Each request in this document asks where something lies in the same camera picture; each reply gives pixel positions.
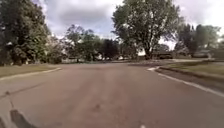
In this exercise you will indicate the grey-brown asphalt road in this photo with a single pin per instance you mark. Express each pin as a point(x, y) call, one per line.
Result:
point(113, 93)

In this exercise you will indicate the row of trees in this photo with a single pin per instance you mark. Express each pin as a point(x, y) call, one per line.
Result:
point(83, 45)

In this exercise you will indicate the tall broad leafy tree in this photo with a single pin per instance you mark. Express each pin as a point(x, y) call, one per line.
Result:
point(146, 23)

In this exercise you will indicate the pale concrete kerb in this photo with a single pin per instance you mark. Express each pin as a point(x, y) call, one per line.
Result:
point(30, 73)
point(186, 82)

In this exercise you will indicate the grass verge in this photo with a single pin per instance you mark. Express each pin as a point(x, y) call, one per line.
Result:
point(200, 68)
point(20, 69)

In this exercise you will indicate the cluster of dark trees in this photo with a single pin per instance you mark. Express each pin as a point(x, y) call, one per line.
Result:
point(198, 38)

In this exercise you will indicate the large dark green tree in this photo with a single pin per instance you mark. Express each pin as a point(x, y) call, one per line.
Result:
point(20, 33)

